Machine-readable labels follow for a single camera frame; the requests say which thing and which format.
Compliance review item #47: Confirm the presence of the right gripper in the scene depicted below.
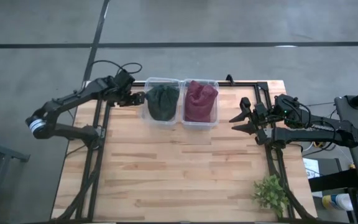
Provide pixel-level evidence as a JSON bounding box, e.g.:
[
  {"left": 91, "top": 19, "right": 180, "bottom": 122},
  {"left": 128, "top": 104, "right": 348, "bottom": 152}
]
[{"left": 228, "top": 103, "right": 277, "bottom": 136}]

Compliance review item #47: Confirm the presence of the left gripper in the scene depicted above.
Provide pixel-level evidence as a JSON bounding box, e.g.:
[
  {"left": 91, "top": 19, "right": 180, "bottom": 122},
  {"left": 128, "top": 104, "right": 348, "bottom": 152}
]
[{"left": 108, "top": 84, "right": 147, "bottom": 108}]

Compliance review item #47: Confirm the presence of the dark green baseball cap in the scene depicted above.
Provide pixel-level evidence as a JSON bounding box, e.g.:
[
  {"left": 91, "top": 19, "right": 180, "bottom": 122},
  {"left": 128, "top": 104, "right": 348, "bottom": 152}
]
[{"left": 145, "top": 84, "right": 180, "bottom": 122}]

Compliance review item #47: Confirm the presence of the red baseball cap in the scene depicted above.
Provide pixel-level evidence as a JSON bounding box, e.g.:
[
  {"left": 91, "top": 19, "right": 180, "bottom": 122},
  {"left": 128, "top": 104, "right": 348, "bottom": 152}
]
[{"left": 184, "top": 80, "right": 219, "bottom": 123}]

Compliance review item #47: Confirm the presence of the clear plastic bin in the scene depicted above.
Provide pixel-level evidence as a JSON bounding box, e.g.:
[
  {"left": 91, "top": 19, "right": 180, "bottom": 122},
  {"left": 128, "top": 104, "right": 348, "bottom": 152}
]
[
  {"left": 180, "top": 78, "right": 220, "bottom": 131},
  {"left": 140, "top": 77, "right": 185, "bottom": 127}
]

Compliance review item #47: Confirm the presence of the small green plant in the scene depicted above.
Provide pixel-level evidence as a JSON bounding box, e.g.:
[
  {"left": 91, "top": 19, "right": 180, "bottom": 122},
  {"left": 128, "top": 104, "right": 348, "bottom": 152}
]
[{"left": 252, "top": 174, "right": 290, "bottom": 218}]

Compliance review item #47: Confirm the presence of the white paper sheet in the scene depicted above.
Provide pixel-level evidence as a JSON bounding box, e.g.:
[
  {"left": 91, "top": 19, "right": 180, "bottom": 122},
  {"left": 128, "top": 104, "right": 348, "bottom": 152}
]
[{"left": 302, "top": 157, "right": 322, "bottom": 180}]

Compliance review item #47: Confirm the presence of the white and blue bottle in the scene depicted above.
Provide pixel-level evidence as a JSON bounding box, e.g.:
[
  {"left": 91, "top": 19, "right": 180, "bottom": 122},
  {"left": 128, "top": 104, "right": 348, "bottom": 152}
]
[{"left": 321, "top": 192, "right": 354, "bottom": 212}]

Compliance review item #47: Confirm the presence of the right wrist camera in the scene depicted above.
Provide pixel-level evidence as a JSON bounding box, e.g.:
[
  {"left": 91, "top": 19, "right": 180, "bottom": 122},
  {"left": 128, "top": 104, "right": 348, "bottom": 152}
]
[{"left": 239, "top": 97, "right": 252, "bottom": 116}]

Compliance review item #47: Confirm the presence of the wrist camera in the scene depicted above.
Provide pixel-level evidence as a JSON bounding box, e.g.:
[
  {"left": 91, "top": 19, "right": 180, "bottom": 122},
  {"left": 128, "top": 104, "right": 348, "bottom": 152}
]
[
  {"left": 239, "top": 97, "right": 252, "bottom": 116},
  {"left": 114, "top": 70, "right": 135, "bottom": 91}
]

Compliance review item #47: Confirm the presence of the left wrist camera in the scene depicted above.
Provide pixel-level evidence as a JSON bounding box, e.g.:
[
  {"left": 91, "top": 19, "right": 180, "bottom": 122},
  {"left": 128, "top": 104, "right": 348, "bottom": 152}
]
[{"left": 114, "top": 70, "right": 135, "bottom": 91}]

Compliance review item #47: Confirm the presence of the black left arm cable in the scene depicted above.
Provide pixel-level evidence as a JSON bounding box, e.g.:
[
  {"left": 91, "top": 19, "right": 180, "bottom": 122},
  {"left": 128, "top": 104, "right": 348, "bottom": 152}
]
[{"left": 88, "top": 60, "right": 143, "bottom": 82}]

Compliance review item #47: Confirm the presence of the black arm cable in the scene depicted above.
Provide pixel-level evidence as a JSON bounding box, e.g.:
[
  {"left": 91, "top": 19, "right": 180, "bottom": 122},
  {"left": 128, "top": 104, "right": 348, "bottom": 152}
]
[
  {"left": 88, "top": 60, "right": 143, "bottom": 82},
  {"left": 286, "top": 99, "right": 338, "bottom": 156}
]

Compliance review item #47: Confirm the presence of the black table frame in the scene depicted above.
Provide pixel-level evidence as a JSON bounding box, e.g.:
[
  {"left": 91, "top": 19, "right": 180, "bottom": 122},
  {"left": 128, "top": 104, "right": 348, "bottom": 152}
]
[{"left": 51, "top": 80, "right": 318, "bottom": 224}]

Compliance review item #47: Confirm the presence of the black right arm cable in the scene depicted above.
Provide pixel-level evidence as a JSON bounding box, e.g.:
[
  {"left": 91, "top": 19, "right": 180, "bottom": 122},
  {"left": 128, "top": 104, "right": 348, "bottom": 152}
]
[{"left": 286, "top": 99, "right": 338, "bottom": 156}]

